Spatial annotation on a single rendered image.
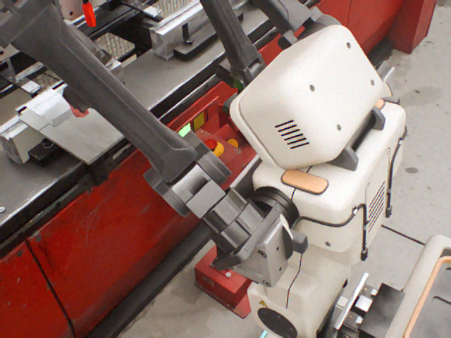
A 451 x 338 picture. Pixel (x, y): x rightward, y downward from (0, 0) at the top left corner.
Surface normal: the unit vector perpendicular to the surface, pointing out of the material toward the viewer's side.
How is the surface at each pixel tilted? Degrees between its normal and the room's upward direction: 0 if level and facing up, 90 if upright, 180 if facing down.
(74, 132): 0
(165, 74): 0
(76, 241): 90
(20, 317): 90
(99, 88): 81
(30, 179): 0
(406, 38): 90
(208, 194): 48
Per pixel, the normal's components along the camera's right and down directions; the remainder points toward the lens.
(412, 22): -0.62, 0.58
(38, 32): 0.48, 0.50
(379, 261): -0.04, -0.69
